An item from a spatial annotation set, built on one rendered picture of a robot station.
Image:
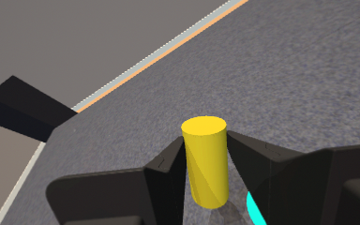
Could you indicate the yellow tall cylinder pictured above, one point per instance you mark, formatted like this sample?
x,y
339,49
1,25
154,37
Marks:
x,y
207,160

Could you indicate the cyan circle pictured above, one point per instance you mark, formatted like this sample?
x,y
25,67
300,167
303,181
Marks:
x,y
254,212

